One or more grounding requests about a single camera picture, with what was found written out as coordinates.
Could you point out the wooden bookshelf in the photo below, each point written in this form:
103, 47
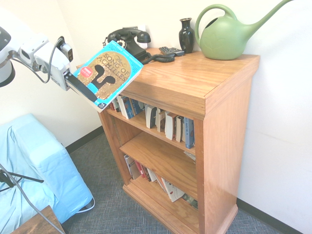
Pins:
185, 80

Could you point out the upright paperback book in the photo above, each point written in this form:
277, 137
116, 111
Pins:
169, 126
180, 129
160, 120

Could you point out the small loose papers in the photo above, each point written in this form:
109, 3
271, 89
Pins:
190, 156

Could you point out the red white leaning book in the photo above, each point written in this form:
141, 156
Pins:
130, 167

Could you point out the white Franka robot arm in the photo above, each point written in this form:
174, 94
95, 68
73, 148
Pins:
6, 68

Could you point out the black rotary telephone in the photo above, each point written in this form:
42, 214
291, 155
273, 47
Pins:
131, 46

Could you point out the camouflage cover book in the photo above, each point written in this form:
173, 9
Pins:
190, 201

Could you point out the black cover paperback book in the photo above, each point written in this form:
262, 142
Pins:
151, 117

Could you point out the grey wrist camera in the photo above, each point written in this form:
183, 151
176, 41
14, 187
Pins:
67, 50

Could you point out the green plastic watering can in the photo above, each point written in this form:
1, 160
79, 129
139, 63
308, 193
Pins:
221, 41

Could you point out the black remote control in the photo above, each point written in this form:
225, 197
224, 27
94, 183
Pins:
171, 51

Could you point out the black tripod stand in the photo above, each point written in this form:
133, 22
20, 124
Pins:
24, 177

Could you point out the tall blue spine book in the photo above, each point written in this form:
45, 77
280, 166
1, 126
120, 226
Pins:
189, 134

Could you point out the light blue covered couch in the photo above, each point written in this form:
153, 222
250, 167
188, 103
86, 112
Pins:
36, 156

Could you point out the red white spine book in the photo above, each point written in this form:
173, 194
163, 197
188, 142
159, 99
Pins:
114, 106

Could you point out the red cover leaning book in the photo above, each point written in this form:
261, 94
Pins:
141, 170

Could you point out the teal Song of Achilles book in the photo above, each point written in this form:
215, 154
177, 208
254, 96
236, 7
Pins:
109, 70

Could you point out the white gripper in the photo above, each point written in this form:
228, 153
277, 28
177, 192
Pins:
56, 65

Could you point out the small blue paperback book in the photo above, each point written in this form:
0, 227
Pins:
132, 107

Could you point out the dark glossy vase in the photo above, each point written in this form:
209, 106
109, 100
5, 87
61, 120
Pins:
186, 36

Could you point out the thin paperback book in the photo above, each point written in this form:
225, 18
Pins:
123, 107

